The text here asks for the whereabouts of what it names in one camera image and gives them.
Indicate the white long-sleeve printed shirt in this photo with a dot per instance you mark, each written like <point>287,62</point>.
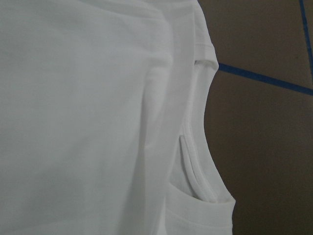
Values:
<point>102,119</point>

